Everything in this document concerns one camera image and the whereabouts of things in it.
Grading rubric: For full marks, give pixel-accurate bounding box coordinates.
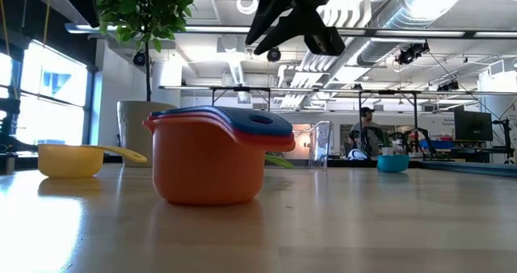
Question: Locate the blue plastic measuring cup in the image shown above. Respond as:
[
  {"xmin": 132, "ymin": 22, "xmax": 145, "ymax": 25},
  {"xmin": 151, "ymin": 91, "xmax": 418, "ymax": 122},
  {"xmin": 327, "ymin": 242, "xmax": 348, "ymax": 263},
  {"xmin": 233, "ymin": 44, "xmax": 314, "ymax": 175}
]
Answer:
[{"xmin": 149, "ymin": 105, "xmax": 294, "ymax": 137}]

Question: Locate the red plastic measuring cup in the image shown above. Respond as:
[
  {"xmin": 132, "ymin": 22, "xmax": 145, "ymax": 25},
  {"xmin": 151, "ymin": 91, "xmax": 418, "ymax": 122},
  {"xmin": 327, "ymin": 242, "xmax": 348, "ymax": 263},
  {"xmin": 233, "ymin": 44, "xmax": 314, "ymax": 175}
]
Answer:
[{"xmin": 146, "ymin": 111, "xmax": 296, "ymax": 147}]

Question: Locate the green plastic measuring cup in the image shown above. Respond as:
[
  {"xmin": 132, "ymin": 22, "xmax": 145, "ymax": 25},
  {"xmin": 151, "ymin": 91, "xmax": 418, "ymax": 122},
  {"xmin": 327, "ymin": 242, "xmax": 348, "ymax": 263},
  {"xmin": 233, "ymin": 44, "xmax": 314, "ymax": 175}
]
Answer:
[{"xmin": 264, "ymin": 153, "xmax": 296, "ymax": 170}]

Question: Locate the orange plastic measuring cup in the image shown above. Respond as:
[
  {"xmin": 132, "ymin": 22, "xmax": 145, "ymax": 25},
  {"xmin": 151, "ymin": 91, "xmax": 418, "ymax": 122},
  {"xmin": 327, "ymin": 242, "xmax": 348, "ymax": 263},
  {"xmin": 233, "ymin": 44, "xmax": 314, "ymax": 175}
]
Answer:
[{"xmin": 142, "ymin": 116, "xmax": 296, "ymax": 207}]

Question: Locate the teal plastic measuring cup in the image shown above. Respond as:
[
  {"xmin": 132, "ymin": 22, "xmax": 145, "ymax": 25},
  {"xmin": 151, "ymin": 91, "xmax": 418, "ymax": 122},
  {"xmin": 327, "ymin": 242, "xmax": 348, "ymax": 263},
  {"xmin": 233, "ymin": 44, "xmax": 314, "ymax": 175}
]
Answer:
[{"xmin": 376, "ymin": 154, "xmax": 411, "ymax": 174}]

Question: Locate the yellow plastic measuring cup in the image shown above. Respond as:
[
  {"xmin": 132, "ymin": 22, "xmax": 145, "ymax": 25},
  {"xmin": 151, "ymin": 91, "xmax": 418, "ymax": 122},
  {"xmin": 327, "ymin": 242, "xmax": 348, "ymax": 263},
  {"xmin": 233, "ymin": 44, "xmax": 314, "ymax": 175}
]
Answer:
[{"xmin": 36, "ymin": 143, "xmax": 148, "ymax": 180}]

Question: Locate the person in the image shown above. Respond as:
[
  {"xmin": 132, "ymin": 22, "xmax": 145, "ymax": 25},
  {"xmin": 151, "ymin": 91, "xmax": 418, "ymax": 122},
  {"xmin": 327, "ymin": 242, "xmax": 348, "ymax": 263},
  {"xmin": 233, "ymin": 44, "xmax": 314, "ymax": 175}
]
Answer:
[{"xmin": 347, "ymin": 106, "xmax": 385, "ymax": 158}]

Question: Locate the green leafy plant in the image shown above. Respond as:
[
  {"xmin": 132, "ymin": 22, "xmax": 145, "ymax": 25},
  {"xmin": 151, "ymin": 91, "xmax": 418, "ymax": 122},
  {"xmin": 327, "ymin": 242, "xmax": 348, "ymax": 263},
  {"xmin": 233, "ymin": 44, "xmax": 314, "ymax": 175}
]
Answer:
[{"xmin": 94, "ymin": 0, "xmax": 196, "ymax": 103}]

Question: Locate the white and black helmet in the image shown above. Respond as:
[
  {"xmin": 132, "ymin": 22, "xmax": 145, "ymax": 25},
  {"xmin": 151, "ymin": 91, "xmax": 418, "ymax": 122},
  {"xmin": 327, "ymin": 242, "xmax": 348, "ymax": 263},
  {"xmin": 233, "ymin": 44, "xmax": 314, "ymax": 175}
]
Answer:
[{"xmin": 347, "ymin": 148, "xmax": 370, "ymax": 162}]

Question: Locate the white plant pot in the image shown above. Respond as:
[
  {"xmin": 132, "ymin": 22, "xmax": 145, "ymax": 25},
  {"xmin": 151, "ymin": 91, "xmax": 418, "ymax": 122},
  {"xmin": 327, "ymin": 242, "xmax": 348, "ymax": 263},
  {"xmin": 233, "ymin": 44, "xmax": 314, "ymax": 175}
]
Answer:
[{"xmin": 116, "ymin": 100, "xmax": 179, "ymax": 169}]

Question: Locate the black computer monitor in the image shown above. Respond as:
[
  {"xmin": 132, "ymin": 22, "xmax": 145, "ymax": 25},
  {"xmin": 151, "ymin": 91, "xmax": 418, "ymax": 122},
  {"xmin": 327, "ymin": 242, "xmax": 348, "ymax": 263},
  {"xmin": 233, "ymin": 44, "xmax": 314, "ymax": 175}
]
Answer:
[{"xmin": 453, "ymin": 109, "xmax": 494, "ymax": 143}]

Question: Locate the white cable coil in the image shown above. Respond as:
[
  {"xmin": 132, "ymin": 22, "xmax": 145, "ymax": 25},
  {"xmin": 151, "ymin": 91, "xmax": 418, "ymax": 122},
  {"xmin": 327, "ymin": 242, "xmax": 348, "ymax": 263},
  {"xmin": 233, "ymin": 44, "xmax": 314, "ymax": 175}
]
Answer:
[{"xmin": 235, "ymin": 0, "xmax": 259, "ymax": 16}]

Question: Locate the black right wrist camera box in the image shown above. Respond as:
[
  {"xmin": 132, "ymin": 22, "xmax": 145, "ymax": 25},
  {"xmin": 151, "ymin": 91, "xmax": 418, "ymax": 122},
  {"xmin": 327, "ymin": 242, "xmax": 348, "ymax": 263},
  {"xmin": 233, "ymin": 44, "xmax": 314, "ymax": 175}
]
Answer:
[{"xmin": 303, "ymin": 24, "xmax": 347, "ymax": 57}]

